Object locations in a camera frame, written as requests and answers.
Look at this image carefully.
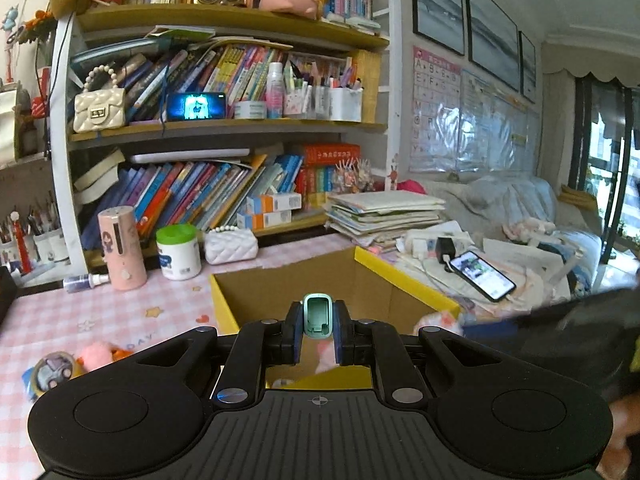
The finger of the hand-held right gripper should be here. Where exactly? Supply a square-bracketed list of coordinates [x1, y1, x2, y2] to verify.
[462, 310, 566, 342]

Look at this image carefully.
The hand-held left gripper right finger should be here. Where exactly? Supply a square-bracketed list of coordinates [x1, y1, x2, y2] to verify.
[334, 301, 508, 407]

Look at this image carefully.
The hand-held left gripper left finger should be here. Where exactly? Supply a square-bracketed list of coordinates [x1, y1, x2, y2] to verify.
[120, 301, 307, 407]

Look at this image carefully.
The pink plush toy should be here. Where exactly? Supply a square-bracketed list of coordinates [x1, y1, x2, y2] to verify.
[314, 310, 461, 375]

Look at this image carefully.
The mint green mini stapler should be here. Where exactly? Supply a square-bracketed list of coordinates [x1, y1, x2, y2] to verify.
[300, 293, 335, 341]

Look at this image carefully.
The yellow cardboard box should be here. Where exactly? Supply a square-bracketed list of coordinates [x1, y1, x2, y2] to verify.
[209, 246, 463, 391]

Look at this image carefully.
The grey toy car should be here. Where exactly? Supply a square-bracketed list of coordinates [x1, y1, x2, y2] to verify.
[35, 355, 76, 391]

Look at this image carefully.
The person's right hand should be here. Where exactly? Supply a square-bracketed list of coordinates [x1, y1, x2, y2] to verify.
[597, 400, 640, 480]

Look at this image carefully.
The black smartphone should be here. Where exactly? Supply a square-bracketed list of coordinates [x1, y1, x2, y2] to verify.
[166, 92, 227, 122]
[447, 250, 517, 303]

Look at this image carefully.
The white quilted pouch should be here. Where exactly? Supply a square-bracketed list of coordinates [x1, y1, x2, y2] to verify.
[204, 226, 260, 266]

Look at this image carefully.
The sofa with white cover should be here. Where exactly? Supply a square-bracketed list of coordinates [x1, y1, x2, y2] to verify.
[425, 175, 606, 296]

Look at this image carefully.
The orange white medicine box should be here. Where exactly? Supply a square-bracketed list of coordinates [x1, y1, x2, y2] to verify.
[245, 192, 303, 216]
[236, 209, 292, 231]

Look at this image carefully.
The stack of paper workbooks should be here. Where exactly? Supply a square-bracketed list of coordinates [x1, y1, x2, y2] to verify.
[325, 191, 448, 251]

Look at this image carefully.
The yellow cushion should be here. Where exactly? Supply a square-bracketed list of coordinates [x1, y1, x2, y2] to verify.
[557, 185, 598, 218]

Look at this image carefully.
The white canister green lid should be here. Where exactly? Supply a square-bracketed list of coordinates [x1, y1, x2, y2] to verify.
[156, 224, 203, 281]

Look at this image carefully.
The bunch of paper figures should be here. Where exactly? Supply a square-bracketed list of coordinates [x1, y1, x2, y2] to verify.
[335, 157, 376, 193]

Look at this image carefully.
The red boxed book set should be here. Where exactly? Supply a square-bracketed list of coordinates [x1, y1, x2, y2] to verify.
[295, 144, 362, 208]

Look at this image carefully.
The window curtain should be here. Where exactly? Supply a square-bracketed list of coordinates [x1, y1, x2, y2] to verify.
[542, 35, 640, 266]

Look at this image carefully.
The row of children's books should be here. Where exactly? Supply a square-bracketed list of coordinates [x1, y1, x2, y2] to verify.
[82, 155, 306, 246]

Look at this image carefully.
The pink pom ball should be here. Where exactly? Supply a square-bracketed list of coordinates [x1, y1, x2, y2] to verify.
[75, 341, 118, 373]

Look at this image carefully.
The pink humidifier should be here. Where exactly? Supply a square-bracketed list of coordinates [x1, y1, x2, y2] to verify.
[97, 206, 148, 291]

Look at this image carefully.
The small spray bottle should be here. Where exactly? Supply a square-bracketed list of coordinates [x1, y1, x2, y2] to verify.
[62, 272, 110, 293]

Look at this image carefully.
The pink checkered tablecloth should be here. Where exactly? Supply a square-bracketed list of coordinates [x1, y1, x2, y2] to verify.
[0, 232, 361, 396]

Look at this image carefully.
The wooden bookshelf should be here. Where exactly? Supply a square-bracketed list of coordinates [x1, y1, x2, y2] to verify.
[50, 0, 396, 271]

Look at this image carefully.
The white pen holder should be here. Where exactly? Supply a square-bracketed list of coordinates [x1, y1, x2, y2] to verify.
[314, 85, 363, 123]
[284, 82, 313, 120]

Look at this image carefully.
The white tape roll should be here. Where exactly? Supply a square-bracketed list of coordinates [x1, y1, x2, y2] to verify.
[234, 100, 268, 120]

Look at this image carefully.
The pink blue bottle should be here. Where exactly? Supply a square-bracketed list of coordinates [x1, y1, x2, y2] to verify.
[266, 62, 285, 119]

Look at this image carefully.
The thick cream-paged book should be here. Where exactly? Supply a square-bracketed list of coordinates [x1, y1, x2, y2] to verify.
[74, 147, 126, 206]

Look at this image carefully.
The yellow tape roll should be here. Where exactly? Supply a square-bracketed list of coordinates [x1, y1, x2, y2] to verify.
[22, 351, 86, 402]

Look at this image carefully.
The narrow framed picture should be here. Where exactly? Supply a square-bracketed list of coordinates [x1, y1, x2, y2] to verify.
[519, 31, 537, 103]

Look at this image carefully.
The white pencil cup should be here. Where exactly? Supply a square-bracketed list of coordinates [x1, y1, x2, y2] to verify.
[32, 230, 68, 263]

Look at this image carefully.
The row of thin colourful books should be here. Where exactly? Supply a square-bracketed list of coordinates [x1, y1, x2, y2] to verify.
[70, 42, 361, 121]

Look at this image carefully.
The red tassel ornament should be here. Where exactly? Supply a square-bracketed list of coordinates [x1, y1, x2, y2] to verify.
[12, 212, 31, 273]

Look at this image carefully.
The large framed picture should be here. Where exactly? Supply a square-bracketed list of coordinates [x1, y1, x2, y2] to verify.
[464, 0, 521, 92]
[411, 0, 466, 56]

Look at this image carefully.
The cream quilted handbag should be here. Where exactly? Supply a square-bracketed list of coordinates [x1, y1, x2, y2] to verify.
[74, 66, 126, 133]

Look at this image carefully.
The white canvas bag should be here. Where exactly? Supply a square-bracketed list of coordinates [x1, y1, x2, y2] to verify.
[0, 85, 31, 168]

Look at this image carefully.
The plastic covered wall chart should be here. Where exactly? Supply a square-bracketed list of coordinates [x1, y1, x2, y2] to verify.
[460, 70, 543, 176]

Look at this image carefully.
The alphabet wall poster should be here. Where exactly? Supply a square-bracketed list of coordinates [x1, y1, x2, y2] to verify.
[411, 46, 463, 173]

